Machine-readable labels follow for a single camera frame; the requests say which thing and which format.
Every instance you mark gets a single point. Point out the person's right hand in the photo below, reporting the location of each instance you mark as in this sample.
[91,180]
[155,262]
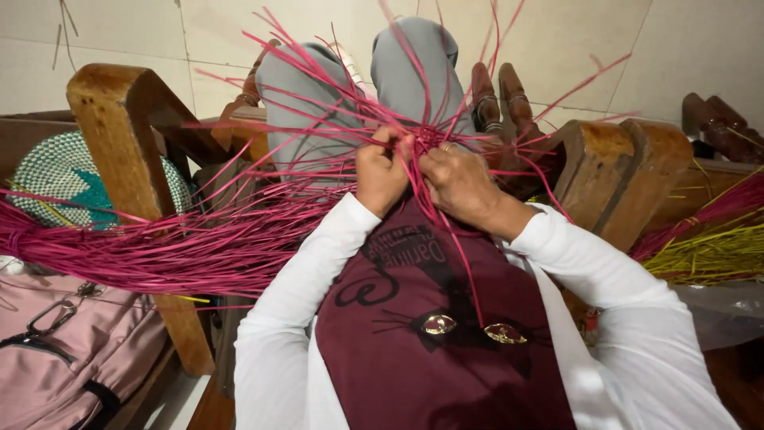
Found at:
[465,185]

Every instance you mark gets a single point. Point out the person's left hand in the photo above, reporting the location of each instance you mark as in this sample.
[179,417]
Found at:
[379,173]

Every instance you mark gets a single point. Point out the pink woven straw piece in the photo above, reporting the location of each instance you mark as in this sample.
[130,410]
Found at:
[427,135]

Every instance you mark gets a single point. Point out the dark carved wooden chair legs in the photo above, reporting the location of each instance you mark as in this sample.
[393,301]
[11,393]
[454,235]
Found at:
[513,101]

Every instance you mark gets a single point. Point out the person's grey trouser legs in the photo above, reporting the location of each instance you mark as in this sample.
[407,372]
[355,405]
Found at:
[298,113]

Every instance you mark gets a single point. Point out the person's white shoe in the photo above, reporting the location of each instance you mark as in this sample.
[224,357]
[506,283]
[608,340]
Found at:
[352,67]

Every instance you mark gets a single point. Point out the brown carved wooden leg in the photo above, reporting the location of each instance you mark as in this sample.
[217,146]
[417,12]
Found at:
[248,95]

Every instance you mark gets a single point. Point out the person's maroon printed top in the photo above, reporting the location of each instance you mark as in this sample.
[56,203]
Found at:
[418,358]

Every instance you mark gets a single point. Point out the long bundle of pink straws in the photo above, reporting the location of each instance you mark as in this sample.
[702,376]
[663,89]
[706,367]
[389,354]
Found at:
[179,245]

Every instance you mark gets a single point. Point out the tied bundle of pink straws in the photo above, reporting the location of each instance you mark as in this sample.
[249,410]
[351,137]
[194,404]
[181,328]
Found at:
[716,212]

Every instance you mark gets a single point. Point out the bundle of yellow-green straws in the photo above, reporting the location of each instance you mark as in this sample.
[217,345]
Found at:
[710,257]

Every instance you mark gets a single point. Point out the light wooden chair armrest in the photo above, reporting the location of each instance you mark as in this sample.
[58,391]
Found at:
[125,131]

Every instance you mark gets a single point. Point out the dark turned wooden furniture legs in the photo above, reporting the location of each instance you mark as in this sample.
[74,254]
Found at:
[719,128]

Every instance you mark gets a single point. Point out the clear plastic bag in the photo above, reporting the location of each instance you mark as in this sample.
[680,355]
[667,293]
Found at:
[725,310]

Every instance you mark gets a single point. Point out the green white woven round mat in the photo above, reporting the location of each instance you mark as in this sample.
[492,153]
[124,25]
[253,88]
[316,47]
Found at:
[57,179]

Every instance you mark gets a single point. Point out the metal carabiner clip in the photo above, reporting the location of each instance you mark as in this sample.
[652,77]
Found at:
[51,318]

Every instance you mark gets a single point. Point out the pink backpack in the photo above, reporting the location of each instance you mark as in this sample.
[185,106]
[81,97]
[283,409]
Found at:
[65,364]

